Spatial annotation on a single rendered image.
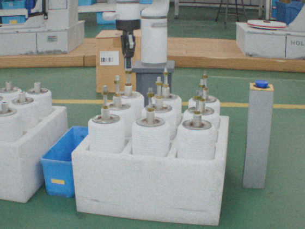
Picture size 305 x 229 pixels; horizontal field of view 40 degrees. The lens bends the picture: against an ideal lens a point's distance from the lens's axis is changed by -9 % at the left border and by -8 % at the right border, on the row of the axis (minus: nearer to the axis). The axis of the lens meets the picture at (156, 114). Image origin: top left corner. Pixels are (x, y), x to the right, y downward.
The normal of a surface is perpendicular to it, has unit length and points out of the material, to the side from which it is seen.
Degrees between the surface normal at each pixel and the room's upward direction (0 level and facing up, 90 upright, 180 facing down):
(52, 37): 90
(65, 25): 90
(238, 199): 0
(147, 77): 90
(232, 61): 90
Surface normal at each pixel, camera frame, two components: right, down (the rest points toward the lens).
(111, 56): 0.00, 0.31
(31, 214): 0.00, -0.95
